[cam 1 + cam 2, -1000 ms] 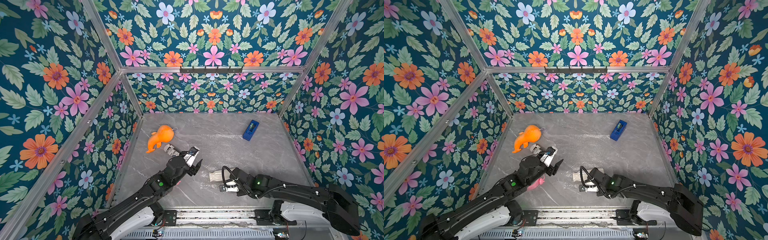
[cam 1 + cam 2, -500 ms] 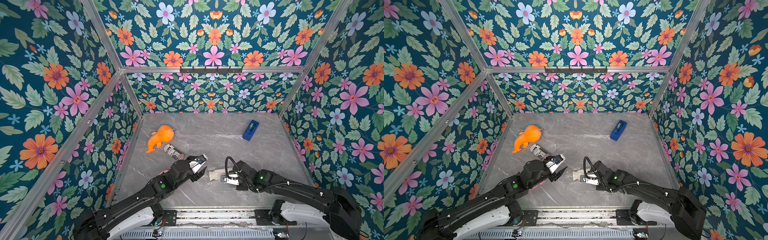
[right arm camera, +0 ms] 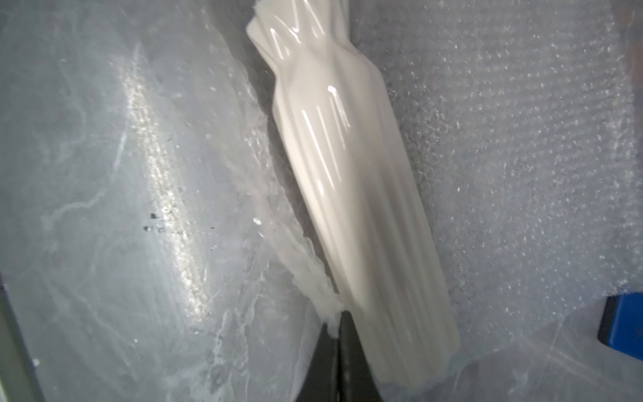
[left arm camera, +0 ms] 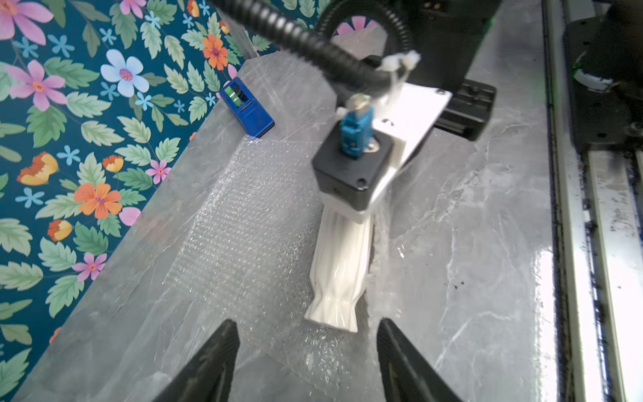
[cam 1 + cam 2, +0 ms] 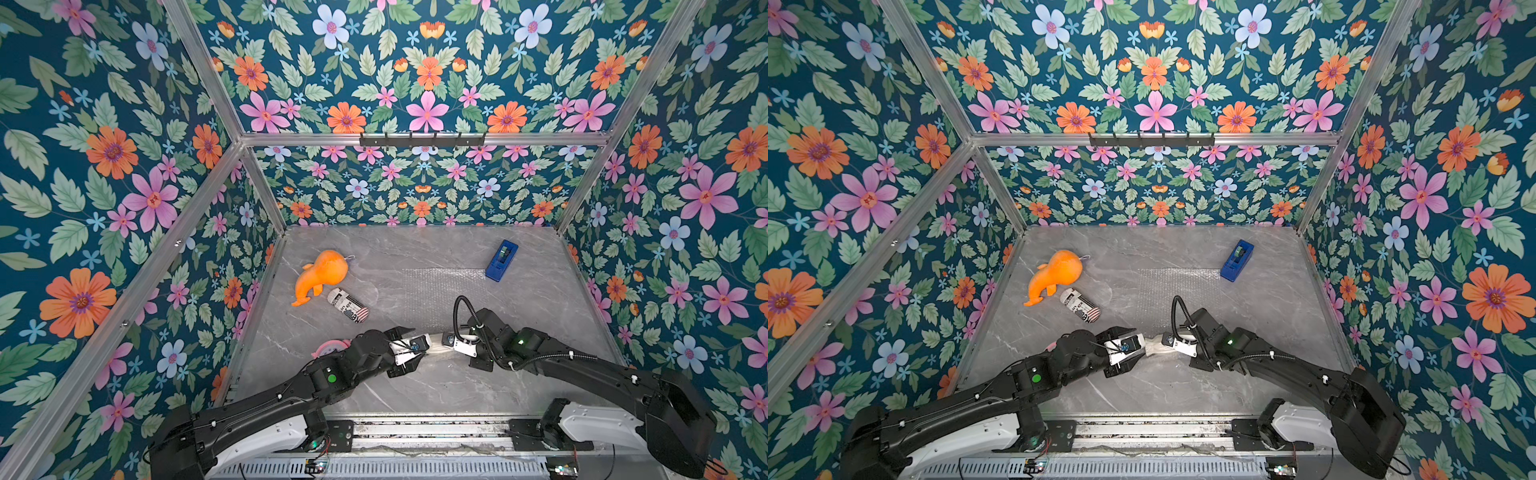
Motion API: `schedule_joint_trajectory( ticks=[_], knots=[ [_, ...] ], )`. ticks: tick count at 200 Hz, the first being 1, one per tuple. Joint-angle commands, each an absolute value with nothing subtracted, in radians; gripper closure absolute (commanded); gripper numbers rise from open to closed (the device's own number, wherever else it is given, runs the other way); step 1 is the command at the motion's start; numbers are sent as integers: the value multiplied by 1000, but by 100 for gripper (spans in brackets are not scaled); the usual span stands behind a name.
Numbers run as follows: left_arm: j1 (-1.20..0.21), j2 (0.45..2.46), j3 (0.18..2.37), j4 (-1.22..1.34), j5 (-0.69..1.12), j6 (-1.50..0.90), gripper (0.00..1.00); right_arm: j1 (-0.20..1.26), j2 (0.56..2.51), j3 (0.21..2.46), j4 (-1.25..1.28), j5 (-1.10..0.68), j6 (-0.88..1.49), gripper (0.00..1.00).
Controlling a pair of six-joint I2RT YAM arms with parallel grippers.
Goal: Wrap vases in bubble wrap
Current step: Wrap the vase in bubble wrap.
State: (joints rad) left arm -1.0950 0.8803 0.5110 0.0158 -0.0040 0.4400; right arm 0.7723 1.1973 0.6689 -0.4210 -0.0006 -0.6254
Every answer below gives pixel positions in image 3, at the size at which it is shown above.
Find white ribbed ceramic vase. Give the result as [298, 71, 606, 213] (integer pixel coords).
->
[247, 1, 460, 389]

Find clear bubble wrap sheet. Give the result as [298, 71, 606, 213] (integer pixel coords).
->
[112, 1, 642, 373]

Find blue rectangular box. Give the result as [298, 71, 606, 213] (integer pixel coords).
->
[597, 292, 643, 360]

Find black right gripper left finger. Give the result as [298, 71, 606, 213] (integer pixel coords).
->
[295, 324, 339, 402]

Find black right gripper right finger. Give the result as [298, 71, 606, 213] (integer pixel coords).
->
[338, 311, 383, 402]

